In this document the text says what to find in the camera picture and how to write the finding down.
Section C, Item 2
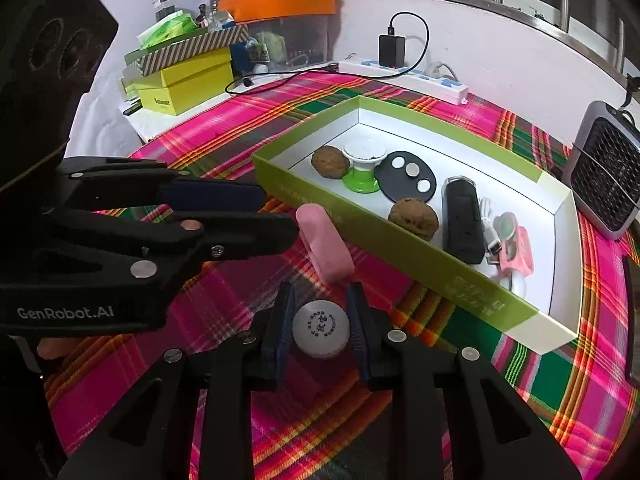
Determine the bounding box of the black rectangular device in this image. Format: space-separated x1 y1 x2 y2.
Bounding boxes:
442 176 487 265

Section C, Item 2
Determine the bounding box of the black oval remote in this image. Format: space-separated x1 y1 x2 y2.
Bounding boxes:
374 151 439 203

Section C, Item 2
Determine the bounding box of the pink plaid tablecloth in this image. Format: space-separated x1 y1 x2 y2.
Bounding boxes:
45 71 640 480

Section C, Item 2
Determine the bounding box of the striped cardboard box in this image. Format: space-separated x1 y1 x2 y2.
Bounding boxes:
135 25 250 75

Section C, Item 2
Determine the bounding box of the green and white cardboard box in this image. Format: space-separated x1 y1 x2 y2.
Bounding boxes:
251 92 587 356

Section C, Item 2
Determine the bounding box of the black charging cable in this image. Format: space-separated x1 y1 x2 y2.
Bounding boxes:
225 11 430 95

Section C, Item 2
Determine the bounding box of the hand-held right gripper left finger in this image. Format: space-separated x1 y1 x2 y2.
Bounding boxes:
57 281 297 480

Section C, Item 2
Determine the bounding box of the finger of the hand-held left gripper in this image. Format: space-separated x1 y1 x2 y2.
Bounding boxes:
60 156 265 211
30 210 301 290

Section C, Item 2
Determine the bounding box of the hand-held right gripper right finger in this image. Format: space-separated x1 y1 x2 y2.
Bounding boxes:
344 282 584 480

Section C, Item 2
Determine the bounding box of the pink plastic gadget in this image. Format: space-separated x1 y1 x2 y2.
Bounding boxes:
492 211 535 277

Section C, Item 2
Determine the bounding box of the pink oblong case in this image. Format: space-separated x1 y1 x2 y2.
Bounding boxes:
296 204 355 284

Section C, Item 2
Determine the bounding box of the clear container with orange lid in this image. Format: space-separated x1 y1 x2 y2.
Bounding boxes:
217 0 336 74

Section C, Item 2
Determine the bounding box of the brown walnut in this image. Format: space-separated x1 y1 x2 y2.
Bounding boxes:
311 146 350 179
388 197 440 235

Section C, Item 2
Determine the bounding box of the black smartphone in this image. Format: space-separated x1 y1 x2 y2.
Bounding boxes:
622 255 640 387

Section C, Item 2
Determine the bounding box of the green and white suction holder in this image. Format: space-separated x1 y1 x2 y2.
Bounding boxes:
342 142 386 195

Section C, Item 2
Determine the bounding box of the green tissue packet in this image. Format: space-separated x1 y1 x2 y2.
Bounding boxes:
137 10 199 50

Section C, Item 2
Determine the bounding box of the black charger adapter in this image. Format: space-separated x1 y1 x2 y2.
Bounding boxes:
378 34 406 68

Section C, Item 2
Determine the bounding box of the white power strip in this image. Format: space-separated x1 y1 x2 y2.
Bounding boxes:
338 56 470 106

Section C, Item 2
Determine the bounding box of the grey fan heater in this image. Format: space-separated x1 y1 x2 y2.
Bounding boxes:
562 101 640 240

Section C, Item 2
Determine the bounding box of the yellow cardboard box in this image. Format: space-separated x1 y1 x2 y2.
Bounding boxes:
132 49 234 115

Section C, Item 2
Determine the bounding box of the white cable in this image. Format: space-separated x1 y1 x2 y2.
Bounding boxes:
479 197 504 264

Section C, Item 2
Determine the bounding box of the white round jar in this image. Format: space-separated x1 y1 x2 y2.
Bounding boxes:
292 300 350 360

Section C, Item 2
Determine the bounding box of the person's left hand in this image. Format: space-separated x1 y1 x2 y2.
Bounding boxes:
37 337 82 362

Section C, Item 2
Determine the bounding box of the white dome-shaped gadget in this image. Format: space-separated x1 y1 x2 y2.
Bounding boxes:
499 272 529 294

